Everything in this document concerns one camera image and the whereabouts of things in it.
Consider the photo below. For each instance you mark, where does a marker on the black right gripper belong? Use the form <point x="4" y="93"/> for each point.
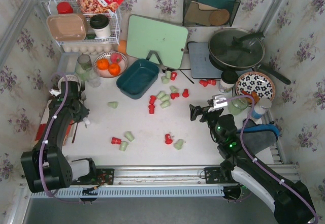
<point x="202" y="114"/>

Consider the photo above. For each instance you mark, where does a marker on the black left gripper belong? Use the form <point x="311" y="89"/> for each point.
<point x="83" y="112"/>

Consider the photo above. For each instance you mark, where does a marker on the white plastic scoop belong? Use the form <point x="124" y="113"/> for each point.
<point x="86" y="122"/>

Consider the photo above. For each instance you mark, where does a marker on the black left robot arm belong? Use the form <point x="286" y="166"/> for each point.
<point x="45" y="167"/>

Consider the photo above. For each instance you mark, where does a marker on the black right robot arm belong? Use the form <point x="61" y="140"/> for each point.
<point x="289" y="201"/>

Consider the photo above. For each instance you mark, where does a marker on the paper coffee cup black lid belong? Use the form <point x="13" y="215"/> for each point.
<point x="227" y="81"/>

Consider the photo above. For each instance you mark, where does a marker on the clear storage box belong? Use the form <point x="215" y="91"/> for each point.
<point x="67" y="63"/>

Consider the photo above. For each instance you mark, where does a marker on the metal fork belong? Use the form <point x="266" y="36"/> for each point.
<point x="82" y="92"/>

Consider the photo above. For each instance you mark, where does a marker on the green glass jar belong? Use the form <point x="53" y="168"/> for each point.
<point x="237" y="105"/>

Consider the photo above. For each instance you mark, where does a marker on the white strainer bowl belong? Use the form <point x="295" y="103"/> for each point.
<point x="68" y="78"/>

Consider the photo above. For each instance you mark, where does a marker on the red capsule cluster right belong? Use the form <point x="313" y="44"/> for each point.
<point x="185" y="93"/>

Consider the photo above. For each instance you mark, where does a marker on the red capsule cluster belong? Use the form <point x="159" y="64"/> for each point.
<point x="185" y="93"/>
<point x="174" y="95"/>
<point x="151" y="108"/>
<point x="152" y="100"/>

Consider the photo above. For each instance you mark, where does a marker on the clear glass cup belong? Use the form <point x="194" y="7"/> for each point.
<point x="92" y="77"/>

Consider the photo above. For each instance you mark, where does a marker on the striped orange cloth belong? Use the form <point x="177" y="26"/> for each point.
<point x="42" y="127"/>

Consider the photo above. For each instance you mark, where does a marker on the red capsule cluster middle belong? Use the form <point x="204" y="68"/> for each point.
<point x="174" y="95"/>

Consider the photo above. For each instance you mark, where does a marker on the green capsule upper cluster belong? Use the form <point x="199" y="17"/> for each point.
<point x="173" y="89"/>

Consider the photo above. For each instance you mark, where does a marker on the green capsule cluster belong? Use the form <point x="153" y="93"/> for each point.
<point x="165" y="104"/>
<point x="166" y="97"/>
<point x="161" y="94"/>
<point x="173" y="89"/>

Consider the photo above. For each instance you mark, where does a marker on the green tinted glass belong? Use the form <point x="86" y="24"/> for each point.
<point x="83" y="63"/>

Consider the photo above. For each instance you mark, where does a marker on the green capsule cluster lower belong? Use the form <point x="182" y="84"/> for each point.
<point x="165" y="104"/>

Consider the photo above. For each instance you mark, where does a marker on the green capsule cluster middle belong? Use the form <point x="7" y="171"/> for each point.
<point x="166" y="97"/>

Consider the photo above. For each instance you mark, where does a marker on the grey induction cooker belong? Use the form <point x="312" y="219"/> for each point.
<point x="200" y="64"/>

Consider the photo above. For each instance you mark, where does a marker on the blue grey oven mitt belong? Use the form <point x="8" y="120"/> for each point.
<point x="258" y="137"/>

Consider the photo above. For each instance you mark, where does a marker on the green capsule cluster top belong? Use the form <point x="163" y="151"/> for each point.
<point x="161" y="94"/>

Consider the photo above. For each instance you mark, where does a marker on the flower pattern plate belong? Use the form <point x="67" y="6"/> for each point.
<point x="256" y="82"/>

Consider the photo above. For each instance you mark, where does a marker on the blue white bottle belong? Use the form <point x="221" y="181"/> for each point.
<point x="261" y="108"/>

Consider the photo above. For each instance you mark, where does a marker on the red capsule cluster bottom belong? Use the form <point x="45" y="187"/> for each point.
<point x="151" y="108"/>

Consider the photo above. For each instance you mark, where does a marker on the red capsule cluster left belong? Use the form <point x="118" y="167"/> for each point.
<point x="152" y="100"/>

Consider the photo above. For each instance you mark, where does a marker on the white egg tray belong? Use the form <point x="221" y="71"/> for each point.
<point x="88" y="49"/>

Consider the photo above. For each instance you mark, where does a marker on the glass fruit plate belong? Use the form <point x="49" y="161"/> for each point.
<point x="110" y="64"/>

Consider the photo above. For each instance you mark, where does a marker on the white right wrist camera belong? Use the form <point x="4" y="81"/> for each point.
<point x="217" y="102"/>

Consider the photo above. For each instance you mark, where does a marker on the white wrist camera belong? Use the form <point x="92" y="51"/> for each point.
<point x="55" y="90"/>
<point x="217" y="102"/>

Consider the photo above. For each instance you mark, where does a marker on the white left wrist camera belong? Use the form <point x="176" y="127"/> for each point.
<point x="55" y="90"/>

